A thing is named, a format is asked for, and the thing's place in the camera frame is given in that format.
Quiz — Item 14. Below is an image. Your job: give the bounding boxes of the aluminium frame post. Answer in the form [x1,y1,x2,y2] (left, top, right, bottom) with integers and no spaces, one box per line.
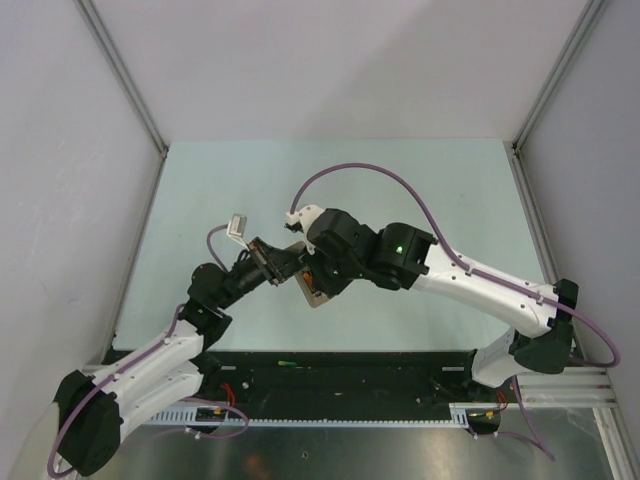
[74,0,169,157]
[509,0,611,156]

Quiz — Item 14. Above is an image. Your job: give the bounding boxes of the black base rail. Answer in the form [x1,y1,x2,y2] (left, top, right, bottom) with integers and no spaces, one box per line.
[194,351,515,423]

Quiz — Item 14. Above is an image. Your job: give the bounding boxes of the purple cable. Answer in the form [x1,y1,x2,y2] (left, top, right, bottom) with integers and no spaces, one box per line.
[45,224,250,477]
[289,163,622,464]

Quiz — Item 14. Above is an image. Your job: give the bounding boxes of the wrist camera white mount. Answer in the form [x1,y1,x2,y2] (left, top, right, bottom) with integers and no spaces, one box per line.
[226,213,247,248]
[285,205,325,255]

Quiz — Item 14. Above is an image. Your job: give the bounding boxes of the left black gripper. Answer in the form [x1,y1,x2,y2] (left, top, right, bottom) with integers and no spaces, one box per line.
[215,237,305,310]

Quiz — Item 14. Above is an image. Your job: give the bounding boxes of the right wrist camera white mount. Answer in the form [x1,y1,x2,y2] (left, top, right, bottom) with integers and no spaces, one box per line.
[285,205,325,255]

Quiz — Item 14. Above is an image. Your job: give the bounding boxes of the red battery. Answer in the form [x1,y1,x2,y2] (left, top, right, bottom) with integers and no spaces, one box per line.
[302,271,314,291]

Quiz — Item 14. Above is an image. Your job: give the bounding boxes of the grey slotted cable duct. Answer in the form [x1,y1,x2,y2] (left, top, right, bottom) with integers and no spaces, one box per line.
[144,403,474,427]

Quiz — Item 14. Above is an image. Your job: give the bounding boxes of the left aluminium frame post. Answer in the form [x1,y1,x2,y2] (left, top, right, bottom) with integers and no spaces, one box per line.
[74,0,169,157]

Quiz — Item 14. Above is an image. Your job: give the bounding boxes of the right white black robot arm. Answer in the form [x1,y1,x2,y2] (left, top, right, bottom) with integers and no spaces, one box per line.
[287,205,578,401]

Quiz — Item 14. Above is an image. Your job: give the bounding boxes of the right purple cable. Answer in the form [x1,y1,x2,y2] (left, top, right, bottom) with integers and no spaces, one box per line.
[289,163,622,464]

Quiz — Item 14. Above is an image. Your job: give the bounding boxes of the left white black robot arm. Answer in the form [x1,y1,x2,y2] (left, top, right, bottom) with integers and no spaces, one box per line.
[46,238,307,479]

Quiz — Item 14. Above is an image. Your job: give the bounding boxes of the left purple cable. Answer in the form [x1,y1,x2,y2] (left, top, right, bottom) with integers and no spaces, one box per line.
[45,224,250,477]

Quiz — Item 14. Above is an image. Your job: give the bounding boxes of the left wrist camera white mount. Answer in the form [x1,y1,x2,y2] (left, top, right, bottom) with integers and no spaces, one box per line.
[226,213,247,248]

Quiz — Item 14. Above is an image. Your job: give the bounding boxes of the right aluminium frame post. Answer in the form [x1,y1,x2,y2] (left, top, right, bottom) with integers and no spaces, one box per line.
[509,0,611,156]

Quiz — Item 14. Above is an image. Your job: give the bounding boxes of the white remote control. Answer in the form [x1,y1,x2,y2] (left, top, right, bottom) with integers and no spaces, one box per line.
[288,241,333,308]

